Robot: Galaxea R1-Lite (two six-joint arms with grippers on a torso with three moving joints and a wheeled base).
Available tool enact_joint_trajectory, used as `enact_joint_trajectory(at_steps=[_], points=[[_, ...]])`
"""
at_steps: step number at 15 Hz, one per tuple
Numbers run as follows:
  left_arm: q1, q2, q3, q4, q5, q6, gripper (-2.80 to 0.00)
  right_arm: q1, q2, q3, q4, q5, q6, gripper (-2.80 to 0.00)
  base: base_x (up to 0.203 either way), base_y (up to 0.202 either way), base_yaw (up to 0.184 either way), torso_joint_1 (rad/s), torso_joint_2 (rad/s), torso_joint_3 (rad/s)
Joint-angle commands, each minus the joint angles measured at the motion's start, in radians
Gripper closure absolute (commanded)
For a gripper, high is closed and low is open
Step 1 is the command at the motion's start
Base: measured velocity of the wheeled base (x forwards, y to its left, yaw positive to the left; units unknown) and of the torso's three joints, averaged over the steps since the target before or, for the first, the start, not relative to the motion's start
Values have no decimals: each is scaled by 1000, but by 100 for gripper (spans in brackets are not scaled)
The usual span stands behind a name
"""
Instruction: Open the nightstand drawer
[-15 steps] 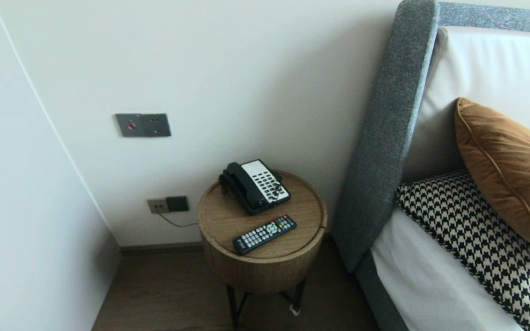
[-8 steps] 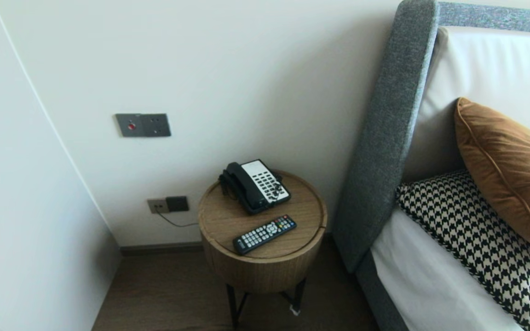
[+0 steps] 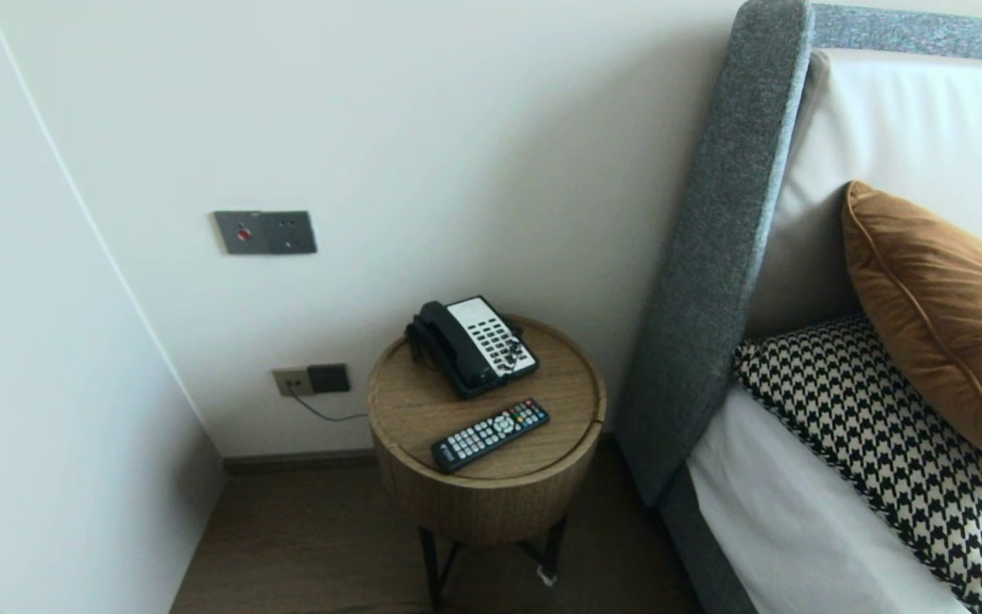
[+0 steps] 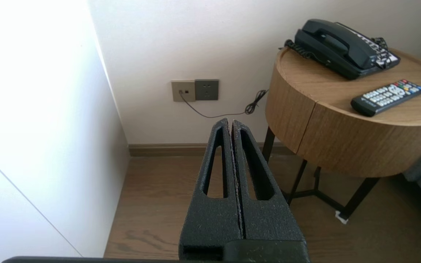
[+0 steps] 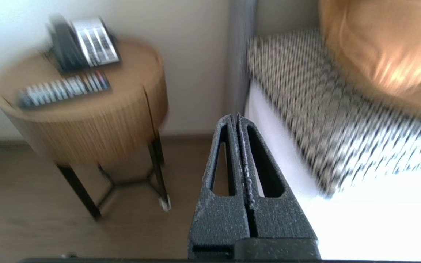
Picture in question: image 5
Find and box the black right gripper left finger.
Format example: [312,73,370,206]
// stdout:
[188,114,251,260]

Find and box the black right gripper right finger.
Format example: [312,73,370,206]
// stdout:
[238,114,320,242]

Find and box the round wooden bedside table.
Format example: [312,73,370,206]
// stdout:
[0,88,156,165]

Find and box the black remote control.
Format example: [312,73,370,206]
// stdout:
[17,70,111,110]

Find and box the brown wooden baseboard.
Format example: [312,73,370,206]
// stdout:
[0,133,229,147]

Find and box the white bed sheet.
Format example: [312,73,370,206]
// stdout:
[243,80,421,260]

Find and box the black white houndstooth cushion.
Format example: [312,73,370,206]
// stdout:
[246,26,421,199]

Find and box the grey upholstered headboard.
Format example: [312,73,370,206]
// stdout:
[227,0,258,114]

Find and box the round wooden side table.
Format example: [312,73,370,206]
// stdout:
[0,37,171,220]

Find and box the orange velvet cushion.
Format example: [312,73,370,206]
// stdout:
[318,0,421,123]

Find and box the black and white desk telephone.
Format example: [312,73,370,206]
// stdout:
[46,14,120,73]

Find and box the black telephone handset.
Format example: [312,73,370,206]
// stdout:
[48,15,87,72]

